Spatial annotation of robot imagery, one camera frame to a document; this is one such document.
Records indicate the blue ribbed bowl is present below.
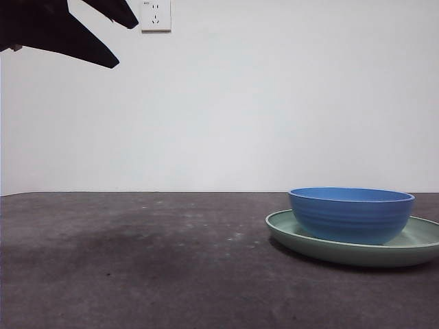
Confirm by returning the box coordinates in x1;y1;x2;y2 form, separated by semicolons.
287;186;416;246

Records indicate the pale green plate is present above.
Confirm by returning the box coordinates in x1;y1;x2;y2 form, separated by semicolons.
264;208;439;268

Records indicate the white wall socket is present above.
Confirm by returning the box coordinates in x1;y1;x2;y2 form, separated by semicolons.
141;0;172;34

